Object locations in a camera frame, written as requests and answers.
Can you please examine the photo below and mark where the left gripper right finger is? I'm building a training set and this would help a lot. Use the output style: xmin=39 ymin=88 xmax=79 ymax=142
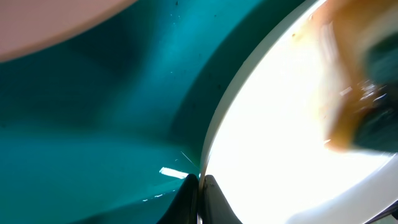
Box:
xmin=201 ymin=175 xmax=242 ymax=224

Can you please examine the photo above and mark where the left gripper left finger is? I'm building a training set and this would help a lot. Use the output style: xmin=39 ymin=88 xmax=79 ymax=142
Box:
xmin=157 ymin=174 xmax=199 ymax=224

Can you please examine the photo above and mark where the white plate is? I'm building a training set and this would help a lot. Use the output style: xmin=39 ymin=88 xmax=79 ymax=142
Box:
xmin=1 ymin=0 xmax=136 ymax=62
xmin=201 ymin=1 xmax=397 ymax=223

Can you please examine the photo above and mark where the green yellow sponge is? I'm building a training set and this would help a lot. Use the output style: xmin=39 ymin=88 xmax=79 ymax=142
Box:
xmin=317 ymin=0 xmax=397 ymax=153

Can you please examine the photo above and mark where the teal plastic tray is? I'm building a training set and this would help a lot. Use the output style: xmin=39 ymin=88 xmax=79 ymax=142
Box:
xmin=1 ymin=0 xmax=301 ymax=223

